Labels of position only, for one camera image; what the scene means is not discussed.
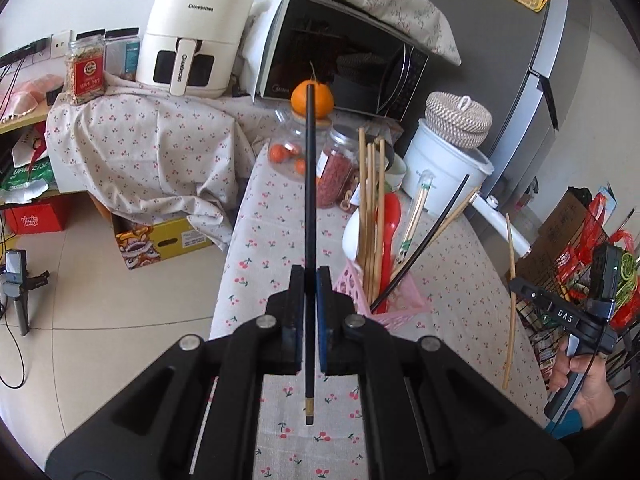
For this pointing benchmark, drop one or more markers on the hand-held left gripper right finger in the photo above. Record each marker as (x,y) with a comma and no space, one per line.
(324,330)

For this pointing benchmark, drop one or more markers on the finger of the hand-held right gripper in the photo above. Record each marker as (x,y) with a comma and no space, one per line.
(530,292)

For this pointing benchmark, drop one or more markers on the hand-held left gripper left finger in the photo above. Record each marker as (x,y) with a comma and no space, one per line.
(296,330)

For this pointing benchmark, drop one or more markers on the wooden chopstick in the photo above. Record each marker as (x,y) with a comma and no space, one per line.
(374,210)
(381,175)
(369,200)
(440,230)
(512,310)
(362,185)

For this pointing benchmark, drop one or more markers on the pink plastic basket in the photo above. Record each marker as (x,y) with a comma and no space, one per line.
(405,305)

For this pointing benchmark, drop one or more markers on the black chopstick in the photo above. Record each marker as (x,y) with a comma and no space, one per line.
(310,200)
(430,232)

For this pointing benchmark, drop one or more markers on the person's right forearm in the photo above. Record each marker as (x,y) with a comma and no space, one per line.
(575,422)

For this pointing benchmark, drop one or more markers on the person's right hand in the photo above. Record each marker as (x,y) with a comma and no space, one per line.
(595,390)

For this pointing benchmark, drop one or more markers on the brown cardboard box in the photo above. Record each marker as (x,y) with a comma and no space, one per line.
(560,230)

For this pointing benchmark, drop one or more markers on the white spoon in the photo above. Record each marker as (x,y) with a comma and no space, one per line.
(352,240)

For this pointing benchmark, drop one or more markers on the red plastic spoon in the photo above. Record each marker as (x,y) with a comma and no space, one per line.
(390,230)

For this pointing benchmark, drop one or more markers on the patterned chopstick with clear tip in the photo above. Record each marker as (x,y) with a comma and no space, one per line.
(419,220)

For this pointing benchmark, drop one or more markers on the wrapped chopsticks pair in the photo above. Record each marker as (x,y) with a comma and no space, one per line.
(413,220)

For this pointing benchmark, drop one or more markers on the white electric cooking pot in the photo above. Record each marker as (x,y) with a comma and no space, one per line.
(445,160)

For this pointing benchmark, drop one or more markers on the plastic jar of goji berries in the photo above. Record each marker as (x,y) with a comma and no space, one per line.
(335,170)

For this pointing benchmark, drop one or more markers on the yellow printed cardboard box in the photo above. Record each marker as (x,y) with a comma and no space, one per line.
(160,242)

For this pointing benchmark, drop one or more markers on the glass jar with wooden lid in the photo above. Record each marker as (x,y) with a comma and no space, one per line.
(285,150)

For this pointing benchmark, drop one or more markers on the woven lidded basket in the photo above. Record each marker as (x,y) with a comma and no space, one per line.
(457,117)

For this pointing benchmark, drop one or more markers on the orange fruit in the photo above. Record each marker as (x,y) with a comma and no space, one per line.
(322,100)

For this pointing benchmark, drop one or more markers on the cherry print tablecloth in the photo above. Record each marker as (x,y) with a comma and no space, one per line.
(150,150)

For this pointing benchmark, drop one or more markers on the grey refrigerator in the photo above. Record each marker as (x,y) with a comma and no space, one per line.
(490,60)

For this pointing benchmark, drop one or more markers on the black microwave oven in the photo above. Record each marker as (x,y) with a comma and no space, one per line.
(345,60)

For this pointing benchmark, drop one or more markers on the red cardboard box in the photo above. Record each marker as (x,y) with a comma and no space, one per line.
(37,215)

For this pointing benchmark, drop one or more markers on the green plastic bag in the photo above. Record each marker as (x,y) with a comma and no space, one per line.
(25,175)

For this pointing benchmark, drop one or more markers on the cream air fryer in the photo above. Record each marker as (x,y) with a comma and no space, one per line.
(200,20)

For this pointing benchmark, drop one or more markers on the clear storage containers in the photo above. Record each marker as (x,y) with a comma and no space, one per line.
(122,55)

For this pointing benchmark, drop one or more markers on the red label plastic jar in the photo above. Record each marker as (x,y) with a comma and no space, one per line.
(85,75)

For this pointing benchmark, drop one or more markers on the wooden side cabinet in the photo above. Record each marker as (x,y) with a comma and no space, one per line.
(20,124)

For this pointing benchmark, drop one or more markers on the pink cloth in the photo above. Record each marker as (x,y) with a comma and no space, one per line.
(22,95)

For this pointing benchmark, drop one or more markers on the white wall socket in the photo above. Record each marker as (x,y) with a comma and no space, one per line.
(61,45)

